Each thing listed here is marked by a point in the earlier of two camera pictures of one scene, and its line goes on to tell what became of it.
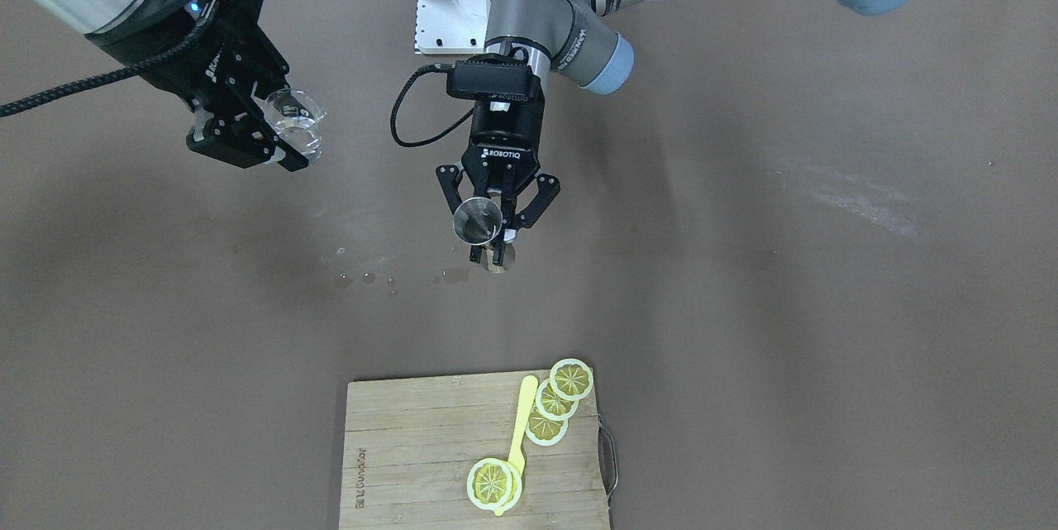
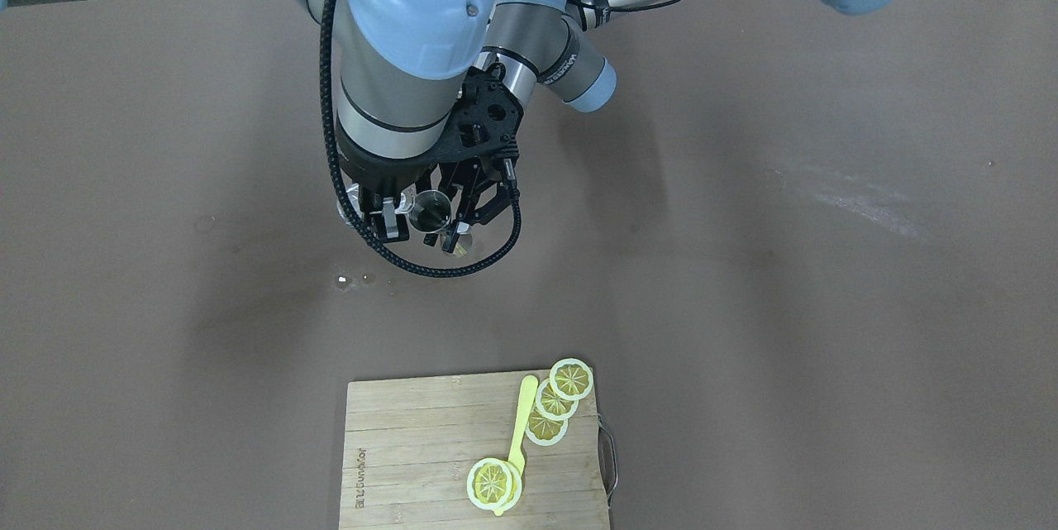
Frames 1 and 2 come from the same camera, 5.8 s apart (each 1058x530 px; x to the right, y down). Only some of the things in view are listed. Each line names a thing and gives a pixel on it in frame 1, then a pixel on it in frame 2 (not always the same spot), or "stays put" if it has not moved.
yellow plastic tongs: [517, 457] stays put
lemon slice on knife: [495, 484] stays put
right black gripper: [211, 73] to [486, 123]
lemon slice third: [543, 430] stays put
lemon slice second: [551, 406] stays put
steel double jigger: [478, 221] to [430, 212]
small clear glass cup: [294, 115] to [354, 193]
